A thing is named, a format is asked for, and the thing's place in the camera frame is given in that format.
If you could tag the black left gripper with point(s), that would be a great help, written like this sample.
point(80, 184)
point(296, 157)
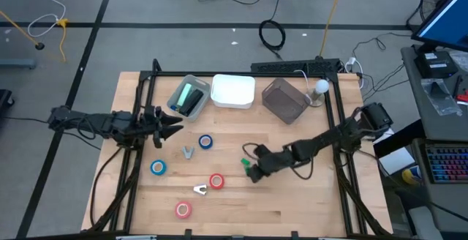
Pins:
point(150, 128)

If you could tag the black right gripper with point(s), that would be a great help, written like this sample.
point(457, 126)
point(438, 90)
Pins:
point(272, 161)

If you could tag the blue mini stapler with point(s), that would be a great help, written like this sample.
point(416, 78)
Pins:
point(174, 108)

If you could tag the green mini stapler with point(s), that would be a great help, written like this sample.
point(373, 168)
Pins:
point(244, 161)

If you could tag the long black stapler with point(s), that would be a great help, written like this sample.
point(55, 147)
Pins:
point(194, 102)

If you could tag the dark blue tape roll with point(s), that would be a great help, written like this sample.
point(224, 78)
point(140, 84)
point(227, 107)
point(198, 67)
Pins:
point(200, 142)

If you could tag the grey-blue staple remover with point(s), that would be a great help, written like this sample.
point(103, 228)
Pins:
point(188, 155)

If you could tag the mint green stapler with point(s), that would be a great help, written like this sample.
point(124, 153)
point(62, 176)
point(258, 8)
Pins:
point(184, 93)

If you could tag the light blue tape roll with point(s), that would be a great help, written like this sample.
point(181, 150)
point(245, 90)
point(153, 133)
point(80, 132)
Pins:
point(152, 167)

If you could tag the red tape roll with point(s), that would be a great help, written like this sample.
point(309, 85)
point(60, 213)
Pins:
point(211, 181)

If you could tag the pink tape roll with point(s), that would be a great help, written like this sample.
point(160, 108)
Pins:
point(177, 210)

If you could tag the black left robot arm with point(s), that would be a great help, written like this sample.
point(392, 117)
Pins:
point(95, 126)

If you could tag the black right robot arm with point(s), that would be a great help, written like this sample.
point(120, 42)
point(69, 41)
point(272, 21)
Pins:
point(329, 137)

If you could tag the lilac staple remover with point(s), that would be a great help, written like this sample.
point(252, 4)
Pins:
point(196, 189)

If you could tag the grey plastic bin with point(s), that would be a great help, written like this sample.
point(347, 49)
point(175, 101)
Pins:
point(195, 82)

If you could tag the brown translucent plastic bin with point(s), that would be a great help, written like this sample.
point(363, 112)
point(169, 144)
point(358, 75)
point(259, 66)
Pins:
point(283, 101)

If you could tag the white plastic bin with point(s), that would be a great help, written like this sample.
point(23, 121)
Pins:
point(233, 90)

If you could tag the white bulb brass lamp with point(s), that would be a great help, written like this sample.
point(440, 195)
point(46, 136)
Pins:
point(321, 85)

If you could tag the long black perforated box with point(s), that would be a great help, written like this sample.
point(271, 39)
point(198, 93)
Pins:
point(278, 67)

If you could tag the tall black perforated box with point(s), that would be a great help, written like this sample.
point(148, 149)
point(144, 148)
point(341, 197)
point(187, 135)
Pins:
point(323, 66)

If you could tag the white paper sheet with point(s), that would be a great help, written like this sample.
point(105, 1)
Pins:
point(396, 161)

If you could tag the white power adapter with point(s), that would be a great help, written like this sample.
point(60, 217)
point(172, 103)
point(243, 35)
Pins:
point(351, 63)

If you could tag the yellow and blue roll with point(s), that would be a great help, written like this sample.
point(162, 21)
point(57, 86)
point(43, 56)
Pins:
point(409, 176)

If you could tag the grey chair seat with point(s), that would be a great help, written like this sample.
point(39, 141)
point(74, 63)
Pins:
point(424, 225)

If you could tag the grey metal cart base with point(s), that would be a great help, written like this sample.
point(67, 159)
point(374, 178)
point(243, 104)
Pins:
point(16, 63)

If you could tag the backlit rainbow keyboard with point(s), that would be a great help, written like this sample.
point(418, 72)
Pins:
point(448, 163)

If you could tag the clear plastic bag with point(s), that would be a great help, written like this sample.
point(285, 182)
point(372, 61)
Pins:
point(438, 97)

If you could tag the grey desk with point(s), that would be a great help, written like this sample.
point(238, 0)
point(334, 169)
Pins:
point(449, 126)

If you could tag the black mini computer box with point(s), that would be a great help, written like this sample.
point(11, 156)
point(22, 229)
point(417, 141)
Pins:
point(435, 64)

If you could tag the red tool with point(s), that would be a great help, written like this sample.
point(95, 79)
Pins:
point(463, 96)

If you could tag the black computer monitor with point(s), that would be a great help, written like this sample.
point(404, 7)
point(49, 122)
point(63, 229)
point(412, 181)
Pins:
point(449, 24)

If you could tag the black aluminium table frame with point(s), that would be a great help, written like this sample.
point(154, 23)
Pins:
point(168, 74)

